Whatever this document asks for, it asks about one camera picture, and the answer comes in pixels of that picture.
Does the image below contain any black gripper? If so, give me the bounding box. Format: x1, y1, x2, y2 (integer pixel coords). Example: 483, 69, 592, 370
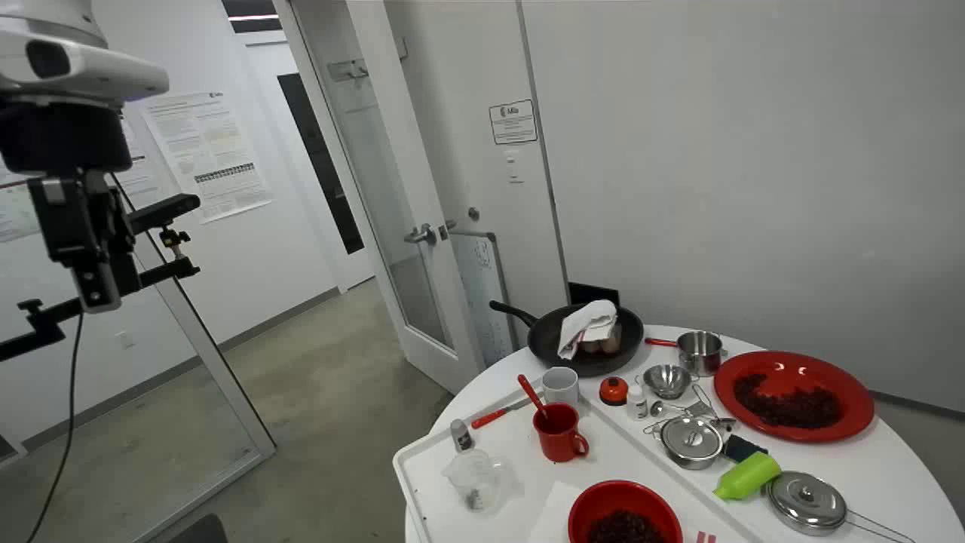
0, 99, 135, 316

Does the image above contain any red handled metal spoon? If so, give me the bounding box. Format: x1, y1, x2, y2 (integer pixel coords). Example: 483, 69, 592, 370
516, 370, 553, 422

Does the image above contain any white mug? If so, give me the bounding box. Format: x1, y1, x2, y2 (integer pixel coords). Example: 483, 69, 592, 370
539, 365, 586, 410

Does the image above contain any red mug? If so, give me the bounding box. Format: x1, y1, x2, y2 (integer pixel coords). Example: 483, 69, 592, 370
532, 401, 594, 466

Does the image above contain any red bowl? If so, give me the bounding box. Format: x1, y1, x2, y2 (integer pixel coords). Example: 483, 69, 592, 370
564, 477, 688, 543

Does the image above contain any small steel bowl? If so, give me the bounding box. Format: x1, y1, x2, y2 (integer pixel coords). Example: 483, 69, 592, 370
639, 363, 694, 404

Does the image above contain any coffee bean pile in bowl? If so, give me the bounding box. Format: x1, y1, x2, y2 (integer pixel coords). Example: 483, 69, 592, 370
586, 507, 670, 543

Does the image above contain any white door with glass panel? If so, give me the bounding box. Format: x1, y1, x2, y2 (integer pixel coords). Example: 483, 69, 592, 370
269, 0, 489, 398

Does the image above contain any white plastic tray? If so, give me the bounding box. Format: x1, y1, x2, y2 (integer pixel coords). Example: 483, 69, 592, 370
388, 375, 770, 543

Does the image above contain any clear glass cup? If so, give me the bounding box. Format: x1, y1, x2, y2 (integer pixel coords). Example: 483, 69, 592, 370
443, 443, 519, 516

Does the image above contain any white door with sign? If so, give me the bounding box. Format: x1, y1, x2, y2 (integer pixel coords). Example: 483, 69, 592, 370
382, 0, 574, 370

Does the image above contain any white door sign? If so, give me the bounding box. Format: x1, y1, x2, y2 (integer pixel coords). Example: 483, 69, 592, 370
484, 96, 542, 148

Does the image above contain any white folded cloth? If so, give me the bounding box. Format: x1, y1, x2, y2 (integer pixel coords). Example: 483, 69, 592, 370
554, 296, 622, 365

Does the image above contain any small orange round object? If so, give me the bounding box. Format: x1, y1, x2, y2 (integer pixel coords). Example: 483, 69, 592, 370
598, 375, 632, 408

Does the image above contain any black frying pan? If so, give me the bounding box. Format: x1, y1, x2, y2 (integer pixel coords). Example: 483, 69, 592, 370
484, 298, 647, 380

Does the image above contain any small metal shaker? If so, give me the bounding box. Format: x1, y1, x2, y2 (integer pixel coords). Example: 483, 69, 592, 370
626, 390, 670, 422

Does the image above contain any small steel pot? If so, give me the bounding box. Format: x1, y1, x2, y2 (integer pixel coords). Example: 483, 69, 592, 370
641, 329, 731, 378

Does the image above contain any green vegetable toy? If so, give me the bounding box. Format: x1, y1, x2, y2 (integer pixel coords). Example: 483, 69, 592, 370
712, 450, 785, 502

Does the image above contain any coffee bean pile on plate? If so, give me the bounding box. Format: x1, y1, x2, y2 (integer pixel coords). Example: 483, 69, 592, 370
731, 370, 846, 432

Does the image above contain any red plate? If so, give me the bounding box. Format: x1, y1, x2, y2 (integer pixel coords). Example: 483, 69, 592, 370
712, 347, 879, 446

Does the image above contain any black camera stand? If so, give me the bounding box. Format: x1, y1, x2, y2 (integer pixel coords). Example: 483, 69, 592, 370
0, 191, 205, 365

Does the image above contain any black hanging cable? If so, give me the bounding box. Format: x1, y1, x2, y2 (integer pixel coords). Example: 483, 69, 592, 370
20, 305, 90, 543

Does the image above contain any metal door handle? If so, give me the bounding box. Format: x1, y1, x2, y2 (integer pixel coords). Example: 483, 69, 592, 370
402, 219, 445, 249

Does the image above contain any red handled metal utensil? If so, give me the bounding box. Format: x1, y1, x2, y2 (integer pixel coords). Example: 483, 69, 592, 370
445, 396, 538, 455

